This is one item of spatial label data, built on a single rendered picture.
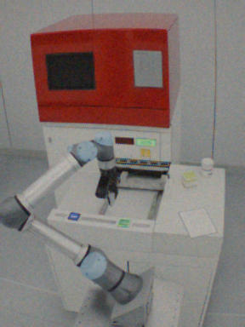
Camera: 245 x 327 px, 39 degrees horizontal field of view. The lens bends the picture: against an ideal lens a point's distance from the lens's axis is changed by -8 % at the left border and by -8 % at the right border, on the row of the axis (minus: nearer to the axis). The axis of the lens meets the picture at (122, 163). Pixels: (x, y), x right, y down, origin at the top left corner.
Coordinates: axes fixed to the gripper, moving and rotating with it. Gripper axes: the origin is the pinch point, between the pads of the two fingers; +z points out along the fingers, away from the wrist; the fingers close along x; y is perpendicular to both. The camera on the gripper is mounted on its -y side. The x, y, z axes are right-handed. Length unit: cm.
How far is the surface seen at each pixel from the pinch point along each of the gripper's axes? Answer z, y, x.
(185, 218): 15.2, 14.4, -33.0
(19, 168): 115, 163, 186
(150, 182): 25, 53, -4
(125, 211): 30.0, 29.5, 4.6
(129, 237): 19.5, 0.0, -8.1
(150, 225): 15.6, 6.7, -16.6
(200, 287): 56, 2, -47
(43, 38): -66, 56, 55
